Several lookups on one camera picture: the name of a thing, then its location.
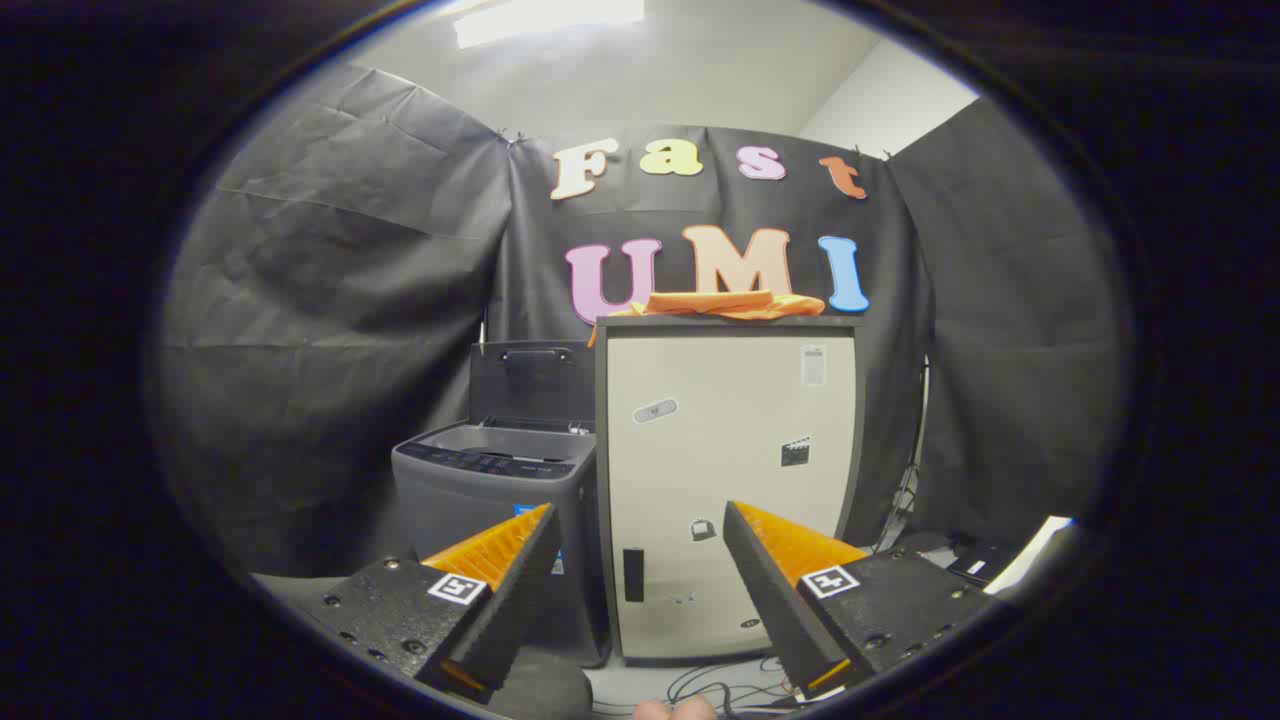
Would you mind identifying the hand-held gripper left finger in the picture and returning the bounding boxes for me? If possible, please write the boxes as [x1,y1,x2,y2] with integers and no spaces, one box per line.
[298,503,563,696]

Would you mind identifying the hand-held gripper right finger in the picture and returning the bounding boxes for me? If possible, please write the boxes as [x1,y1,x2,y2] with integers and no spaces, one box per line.
[722,500,1006,701]

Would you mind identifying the grey washing machine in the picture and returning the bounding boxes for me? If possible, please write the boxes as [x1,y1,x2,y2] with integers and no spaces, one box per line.
[392,422,611,669]

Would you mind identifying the dark washing machine lid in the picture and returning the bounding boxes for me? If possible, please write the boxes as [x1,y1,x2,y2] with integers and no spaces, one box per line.
[470,340,598,433]

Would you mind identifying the orange shirt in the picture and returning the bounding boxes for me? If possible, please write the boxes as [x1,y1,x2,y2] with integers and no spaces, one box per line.
[590,290,827,346]

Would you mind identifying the person's dark trouser leg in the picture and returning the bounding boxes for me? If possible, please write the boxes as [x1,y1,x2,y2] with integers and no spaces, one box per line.
[490,650,596,720]

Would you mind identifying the black flat device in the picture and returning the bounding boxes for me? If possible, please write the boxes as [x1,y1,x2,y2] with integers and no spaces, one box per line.
[945,540,1021,586]

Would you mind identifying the white board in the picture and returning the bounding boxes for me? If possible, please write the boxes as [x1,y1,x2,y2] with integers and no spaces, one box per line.
[985,515,1076,596]

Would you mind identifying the black backdrop cloth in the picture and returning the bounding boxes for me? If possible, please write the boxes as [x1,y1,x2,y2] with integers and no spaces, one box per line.
[150,65,1136,581]

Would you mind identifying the black floor cables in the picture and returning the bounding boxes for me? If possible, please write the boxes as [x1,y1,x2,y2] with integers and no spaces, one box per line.
[665,655,801,716]

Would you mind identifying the cream cabinet with dark frame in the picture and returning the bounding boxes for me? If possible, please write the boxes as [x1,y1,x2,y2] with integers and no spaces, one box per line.
[595,315,866,666]

